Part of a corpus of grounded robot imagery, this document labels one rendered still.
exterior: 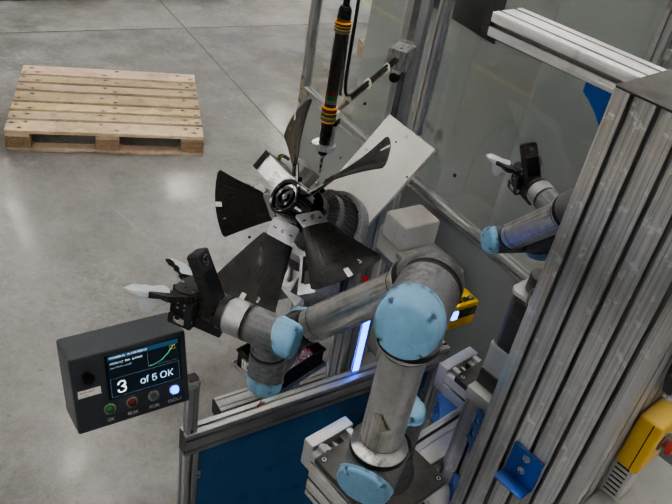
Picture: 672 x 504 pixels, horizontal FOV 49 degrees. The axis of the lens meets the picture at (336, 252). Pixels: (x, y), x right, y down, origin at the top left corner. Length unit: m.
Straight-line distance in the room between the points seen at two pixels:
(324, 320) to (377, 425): 0.24
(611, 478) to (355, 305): 0.63
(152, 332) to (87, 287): 2.13
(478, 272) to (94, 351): 1.55
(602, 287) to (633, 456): 0.38
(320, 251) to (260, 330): 0.76
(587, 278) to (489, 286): 1.41
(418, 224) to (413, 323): 1.55
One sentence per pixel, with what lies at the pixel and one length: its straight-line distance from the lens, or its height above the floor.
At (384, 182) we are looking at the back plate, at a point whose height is 1.22.
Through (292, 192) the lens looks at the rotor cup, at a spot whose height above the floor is 1.24.
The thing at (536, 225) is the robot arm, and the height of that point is 1.50.
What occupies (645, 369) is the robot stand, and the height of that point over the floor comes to 1.61.
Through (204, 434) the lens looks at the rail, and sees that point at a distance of 2.03.
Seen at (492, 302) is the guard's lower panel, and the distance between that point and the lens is 2.74.
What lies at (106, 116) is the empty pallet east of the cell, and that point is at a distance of 5.08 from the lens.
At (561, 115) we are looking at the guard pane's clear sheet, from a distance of 2.40.
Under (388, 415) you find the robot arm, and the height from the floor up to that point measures 1.40.
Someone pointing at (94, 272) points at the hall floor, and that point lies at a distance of 3.92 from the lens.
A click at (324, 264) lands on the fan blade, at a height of 1.16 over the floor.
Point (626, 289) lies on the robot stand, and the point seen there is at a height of 1.73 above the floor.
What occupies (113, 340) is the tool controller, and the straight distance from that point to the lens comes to 1.70.
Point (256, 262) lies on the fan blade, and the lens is 2.29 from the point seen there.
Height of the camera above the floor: 2.41
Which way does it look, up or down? 35 degrees down
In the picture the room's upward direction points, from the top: 11 degrees clockwise
